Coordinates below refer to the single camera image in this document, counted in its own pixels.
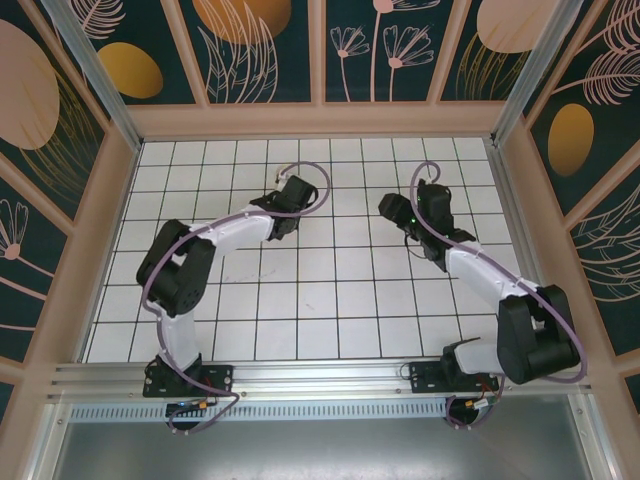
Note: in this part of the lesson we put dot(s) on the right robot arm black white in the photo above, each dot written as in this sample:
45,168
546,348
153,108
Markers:
480,270

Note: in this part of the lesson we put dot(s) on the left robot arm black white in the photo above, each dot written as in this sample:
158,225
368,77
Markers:
177,340

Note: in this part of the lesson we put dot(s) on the grey metal sheet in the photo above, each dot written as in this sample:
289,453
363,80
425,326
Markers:
320,450

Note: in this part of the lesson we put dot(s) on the dark panel golden circle leaves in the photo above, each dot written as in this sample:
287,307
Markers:
240,50

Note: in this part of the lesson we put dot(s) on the dark panel pink flowers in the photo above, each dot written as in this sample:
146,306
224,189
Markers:
380,50

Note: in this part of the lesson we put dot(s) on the dark panel pale pink circle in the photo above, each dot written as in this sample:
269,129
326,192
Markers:
490,40

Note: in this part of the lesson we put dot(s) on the dark panel pink leaf outlines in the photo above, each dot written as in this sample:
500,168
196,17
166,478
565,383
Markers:
610,260

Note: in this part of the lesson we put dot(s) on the dark panel golden oval feathers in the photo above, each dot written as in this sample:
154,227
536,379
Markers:
590,100

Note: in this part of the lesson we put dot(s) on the controller board orange connector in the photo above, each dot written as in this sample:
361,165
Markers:
192,405
480,402

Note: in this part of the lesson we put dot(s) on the dark panel with golden oval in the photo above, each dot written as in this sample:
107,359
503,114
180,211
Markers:
130,70

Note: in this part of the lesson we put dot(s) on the dark panel large pink disc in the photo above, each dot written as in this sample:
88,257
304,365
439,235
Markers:
30,100

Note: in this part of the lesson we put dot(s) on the dark panel single pink flower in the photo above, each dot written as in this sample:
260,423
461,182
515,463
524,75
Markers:
20,260

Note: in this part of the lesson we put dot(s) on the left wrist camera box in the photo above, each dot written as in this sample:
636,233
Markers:
281,175

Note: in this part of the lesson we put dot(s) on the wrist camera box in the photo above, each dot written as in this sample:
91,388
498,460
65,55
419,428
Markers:
281,175
430,180

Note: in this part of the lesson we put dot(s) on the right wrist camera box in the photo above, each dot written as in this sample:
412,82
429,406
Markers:
430,180

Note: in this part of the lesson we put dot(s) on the aluminium side rail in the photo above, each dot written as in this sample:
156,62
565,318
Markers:
520,240

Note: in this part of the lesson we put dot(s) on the aluminium frame post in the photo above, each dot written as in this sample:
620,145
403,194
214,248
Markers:
95,75
535,65

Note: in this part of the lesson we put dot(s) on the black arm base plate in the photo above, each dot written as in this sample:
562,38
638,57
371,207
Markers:
425,377
217,377

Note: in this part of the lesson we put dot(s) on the long aluminium mounting rail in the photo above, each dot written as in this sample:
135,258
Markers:
320,372

